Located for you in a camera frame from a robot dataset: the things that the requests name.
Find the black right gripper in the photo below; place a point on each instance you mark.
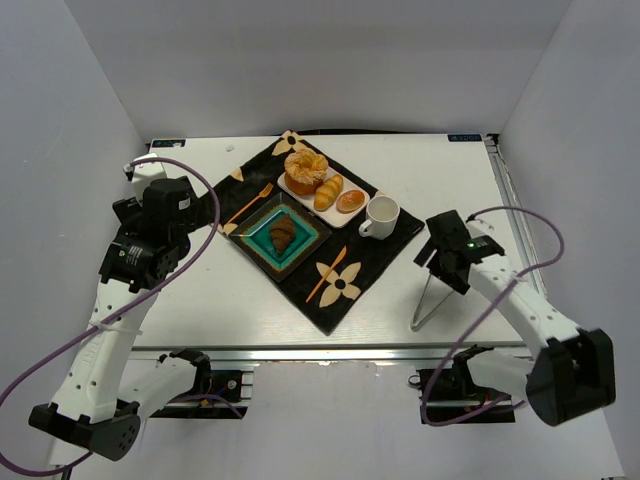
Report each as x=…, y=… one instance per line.
x=447, y=270

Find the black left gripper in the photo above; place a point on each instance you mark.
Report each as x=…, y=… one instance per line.
x=201, y=211

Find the metal tongs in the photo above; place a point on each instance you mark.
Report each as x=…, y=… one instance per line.
x=433, y=296

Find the brown chocolate croissant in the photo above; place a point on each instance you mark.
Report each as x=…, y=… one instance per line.
x=282, y=232

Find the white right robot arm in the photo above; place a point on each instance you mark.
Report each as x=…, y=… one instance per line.
x=570, y=370

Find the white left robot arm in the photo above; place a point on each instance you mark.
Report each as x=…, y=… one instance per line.
x=92, y=409

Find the large sugared round bread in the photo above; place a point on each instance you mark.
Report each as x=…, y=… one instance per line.
x=305, y=171

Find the white ceramic mug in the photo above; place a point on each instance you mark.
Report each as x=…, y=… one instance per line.
x=382, y=213

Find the orange plastic knife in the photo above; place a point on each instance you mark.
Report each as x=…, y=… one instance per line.
x=328, y=271

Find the small glazed bun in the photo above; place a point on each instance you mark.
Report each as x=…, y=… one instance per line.
x=350, y=201

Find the teal square plate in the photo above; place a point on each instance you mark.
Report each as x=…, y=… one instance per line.
x=252, y=236

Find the white rectangular tray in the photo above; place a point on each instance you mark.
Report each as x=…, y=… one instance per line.
x=333, y=216

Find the golden croissant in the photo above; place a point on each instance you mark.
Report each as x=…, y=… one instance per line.
x=328, y=192

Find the orange plastic fork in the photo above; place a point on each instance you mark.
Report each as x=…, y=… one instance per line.
x=264, y=193

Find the aluminium table frame rail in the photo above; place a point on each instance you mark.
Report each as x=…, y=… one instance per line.
x=518, y=221

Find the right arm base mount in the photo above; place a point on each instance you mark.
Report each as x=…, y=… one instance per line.
x=448, y=400

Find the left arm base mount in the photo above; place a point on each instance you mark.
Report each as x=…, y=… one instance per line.
x=227, y=390

